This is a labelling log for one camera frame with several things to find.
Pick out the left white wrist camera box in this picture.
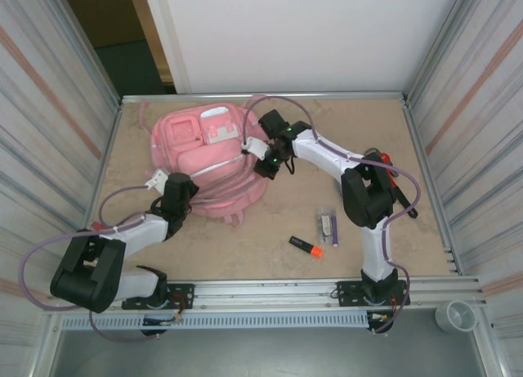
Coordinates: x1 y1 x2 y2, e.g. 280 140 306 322
145 168 169 191

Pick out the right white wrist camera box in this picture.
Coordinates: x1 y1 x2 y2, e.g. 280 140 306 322
240 137 269 161

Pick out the aluminium table edge frame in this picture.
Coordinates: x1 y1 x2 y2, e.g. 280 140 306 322
71 91 465 280

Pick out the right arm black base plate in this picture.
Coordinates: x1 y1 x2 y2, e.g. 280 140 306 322
337 279 410 308

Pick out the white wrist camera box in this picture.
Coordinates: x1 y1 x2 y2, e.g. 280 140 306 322
145 168 169 191
240 137 269 161

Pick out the brown door frame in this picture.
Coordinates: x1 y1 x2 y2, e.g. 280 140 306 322
125 0 177 94

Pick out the grey slotted cable duct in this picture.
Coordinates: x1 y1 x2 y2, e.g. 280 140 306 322
60 313 371 330

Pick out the pink backpack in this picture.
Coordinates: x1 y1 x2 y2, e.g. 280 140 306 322
138 93 270 229

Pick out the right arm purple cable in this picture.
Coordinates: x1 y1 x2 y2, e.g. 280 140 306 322
243 96 422 335

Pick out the red pipe wrench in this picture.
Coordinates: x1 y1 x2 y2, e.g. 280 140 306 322
365 146 420 219

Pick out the grey tape roll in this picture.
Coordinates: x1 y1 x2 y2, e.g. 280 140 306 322
435 299 477 334

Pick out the aluminium mounting rail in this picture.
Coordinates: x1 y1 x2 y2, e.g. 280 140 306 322
44 275 489 315

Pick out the clear stationery pouch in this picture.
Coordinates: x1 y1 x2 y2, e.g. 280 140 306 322
315 205 339 247

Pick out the black orange highlighter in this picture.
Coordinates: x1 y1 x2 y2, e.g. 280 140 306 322
288 236 324 258

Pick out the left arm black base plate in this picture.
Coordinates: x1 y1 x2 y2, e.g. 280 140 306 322
122 283 195 311

